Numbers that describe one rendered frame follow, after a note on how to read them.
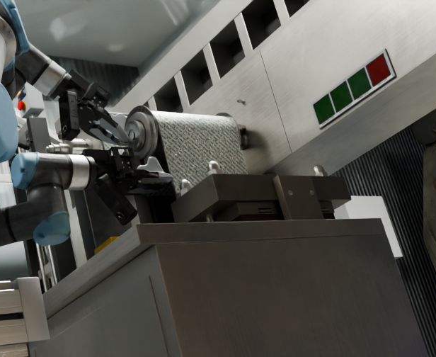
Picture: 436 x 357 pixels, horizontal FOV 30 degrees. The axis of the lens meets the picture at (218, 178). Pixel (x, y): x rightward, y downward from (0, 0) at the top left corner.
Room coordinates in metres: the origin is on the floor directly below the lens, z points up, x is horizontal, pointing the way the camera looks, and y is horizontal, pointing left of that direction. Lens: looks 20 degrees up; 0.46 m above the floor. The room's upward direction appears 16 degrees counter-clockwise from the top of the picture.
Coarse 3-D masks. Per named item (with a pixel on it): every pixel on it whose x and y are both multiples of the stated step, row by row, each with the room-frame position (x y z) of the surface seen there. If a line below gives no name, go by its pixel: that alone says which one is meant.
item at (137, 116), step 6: (138, 114) 1.76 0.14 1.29; (144, 114) 1.75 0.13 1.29; (144, 120) 1.75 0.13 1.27; (144, 126) 1.75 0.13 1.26; (150, 126) 1.74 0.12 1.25; (150, 132) 1.74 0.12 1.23; (150, 138) 1.75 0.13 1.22; (144, 144) 1.77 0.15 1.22; (150, 144) 1.76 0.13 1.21; (156, 144) 1.77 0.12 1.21; (162, 144) 1.78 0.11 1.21; (126, 150) 1.83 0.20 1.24; (144, 150) 1.77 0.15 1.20; (156, 150) 1.78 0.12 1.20; (162, 150) 1.79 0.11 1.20; (144, 156) 1.78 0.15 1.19; (156, 156) 1.80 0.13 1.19; (162, 156) 1.81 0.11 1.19
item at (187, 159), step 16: (176, 144) 1.78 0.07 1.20; (192, 144) 1.81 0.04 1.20; (208, 144) 1.84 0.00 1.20; (224, 144) 1.88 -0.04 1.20; (176, 160) 1.77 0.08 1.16; (192, 160) 1.80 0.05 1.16; (208, 160) 1.83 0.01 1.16; (224, 160) 1.87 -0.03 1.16; (240, 160) 1.90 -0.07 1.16; (176, 176) 1.76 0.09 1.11; (192, 176) 1.79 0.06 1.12; (176, 192) 1.75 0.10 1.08
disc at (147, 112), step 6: (138, 108) 1.77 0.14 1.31; (144, 108) 1.75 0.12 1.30; (132, 114) 1.79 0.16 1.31; (150, 114) 1.74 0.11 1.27; (126, 120) 1.81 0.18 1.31; (150, 120) 1.74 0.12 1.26; (156, 126) 1.74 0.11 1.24; (156, 132) 1.74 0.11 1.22; (156, 138) 1.74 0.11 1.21; (150, 150) 1.76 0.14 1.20; (150, 156) 1.77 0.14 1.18; (144, 162) 1.79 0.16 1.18
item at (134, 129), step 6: (132, 120) 1.76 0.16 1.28; (138, 120) 1.77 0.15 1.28; (126, 126) 1.78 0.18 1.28; (132, 126) 1.77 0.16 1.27; (138, 126) 1.75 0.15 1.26; (126, 132) 1.79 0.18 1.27; (132, 132) 1.77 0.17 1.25; (138, 132) 1.75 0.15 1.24; (144, 132) 1.76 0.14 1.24; (132, 138) 1.77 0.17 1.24; (138, 138) 1.76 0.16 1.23; (144, 138) 1.76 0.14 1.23; (132, 144) 1.78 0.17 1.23; (138, 144) 1.76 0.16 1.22; (138, 150) 1.78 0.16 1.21
